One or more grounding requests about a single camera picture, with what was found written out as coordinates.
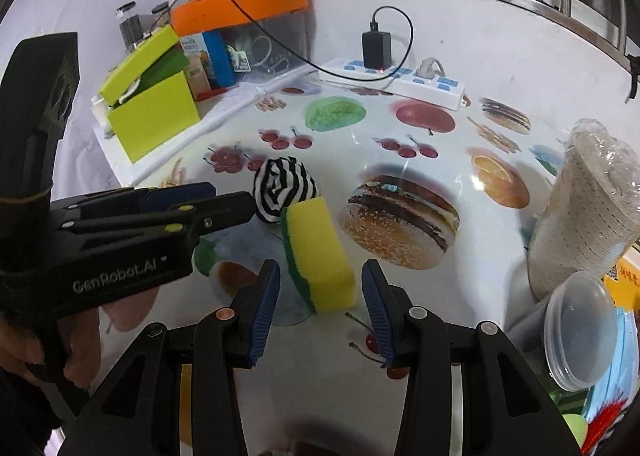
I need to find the beige carton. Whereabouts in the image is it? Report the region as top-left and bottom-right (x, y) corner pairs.
(180, 34), (213, 94)

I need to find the food printed tablecloth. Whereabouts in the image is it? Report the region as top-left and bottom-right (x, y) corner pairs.
(100, 81), (640, 456)

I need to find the yellow green sponge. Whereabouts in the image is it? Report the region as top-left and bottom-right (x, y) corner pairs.
(280, 196), (358, 315)

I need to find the yellow cardboard box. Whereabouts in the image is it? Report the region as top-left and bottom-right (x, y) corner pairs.
(547, 246), (640, 417)

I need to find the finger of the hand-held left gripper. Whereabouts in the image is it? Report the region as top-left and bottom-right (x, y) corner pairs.
(59, 190), (258, 248)
(51, 180), (219, 225)

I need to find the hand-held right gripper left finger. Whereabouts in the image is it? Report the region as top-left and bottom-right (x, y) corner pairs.
(59, 259), (282, 456)

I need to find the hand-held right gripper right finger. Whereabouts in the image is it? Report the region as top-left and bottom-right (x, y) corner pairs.
(360, 259), (583, 456)

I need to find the black charger with cable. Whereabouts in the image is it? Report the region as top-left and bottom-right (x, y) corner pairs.
(210, 0), (416, 83)

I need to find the black clip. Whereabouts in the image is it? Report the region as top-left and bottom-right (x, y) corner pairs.
(626, 54), (640, 100)

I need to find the person's left hand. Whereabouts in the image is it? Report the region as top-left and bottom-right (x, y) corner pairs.
(0, 301), (102, 389)

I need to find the lime green box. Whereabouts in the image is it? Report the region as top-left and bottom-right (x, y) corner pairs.
(99, 25), (201, 164)

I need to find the white power strip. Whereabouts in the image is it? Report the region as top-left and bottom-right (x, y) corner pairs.
(317, 58), (468, 111)

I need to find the white plug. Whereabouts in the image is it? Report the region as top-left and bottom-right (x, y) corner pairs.
(417, 58), (447, 80)

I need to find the storage box with orange lid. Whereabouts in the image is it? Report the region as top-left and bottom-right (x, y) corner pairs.
(170, 0), (310, 102)

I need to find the wrapped stack of paper cups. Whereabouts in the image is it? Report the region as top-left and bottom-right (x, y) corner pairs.
(527, 117), (640, 302)

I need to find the glass jar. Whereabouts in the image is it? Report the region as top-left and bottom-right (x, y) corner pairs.
(151, 3), (173, 30)
(116, 1), (143, 52)

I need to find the clear round plastic container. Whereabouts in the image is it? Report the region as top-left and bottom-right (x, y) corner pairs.
(544, 270), (618, 393)

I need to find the blue face mask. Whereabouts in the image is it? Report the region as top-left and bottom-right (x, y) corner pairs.
(587, 306), (640, 422)

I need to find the blue carton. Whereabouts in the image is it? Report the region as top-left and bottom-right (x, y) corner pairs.
(202, 30), (237, 90)

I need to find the black white striped sock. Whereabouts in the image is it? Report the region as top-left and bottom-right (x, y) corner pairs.
(253, 156), (321, 224)

